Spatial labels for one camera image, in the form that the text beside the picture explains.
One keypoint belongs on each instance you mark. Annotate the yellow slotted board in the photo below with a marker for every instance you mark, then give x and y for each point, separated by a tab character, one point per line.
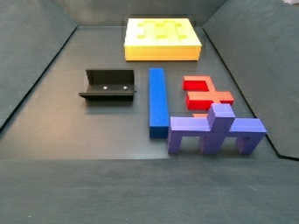
159	39

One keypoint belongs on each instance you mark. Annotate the blue long block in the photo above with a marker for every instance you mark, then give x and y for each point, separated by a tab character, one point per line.
158	103

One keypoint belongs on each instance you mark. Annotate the red cross-shaped block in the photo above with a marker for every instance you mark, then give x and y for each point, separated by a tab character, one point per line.
202	94

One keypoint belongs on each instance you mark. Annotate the purple legged block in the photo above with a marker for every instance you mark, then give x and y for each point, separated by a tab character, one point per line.
213	128

